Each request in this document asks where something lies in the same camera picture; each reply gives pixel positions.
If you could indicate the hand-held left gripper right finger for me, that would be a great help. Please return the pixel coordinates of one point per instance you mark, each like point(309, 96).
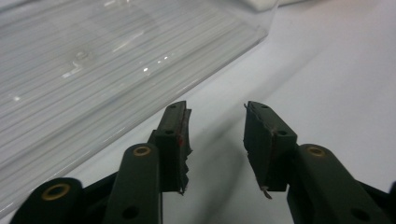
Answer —
point(264, 146)

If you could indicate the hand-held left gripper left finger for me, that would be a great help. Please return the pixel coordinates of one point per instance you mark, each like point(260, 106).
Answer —
point(172, 149)

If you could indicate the clear plastic container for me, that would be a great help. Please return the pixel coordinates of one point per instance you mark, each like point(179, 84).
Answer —
point(93, 62)

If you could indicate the white table mat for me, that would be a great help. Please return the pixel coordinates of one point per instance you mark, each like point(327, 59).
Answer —
point(311, 77)

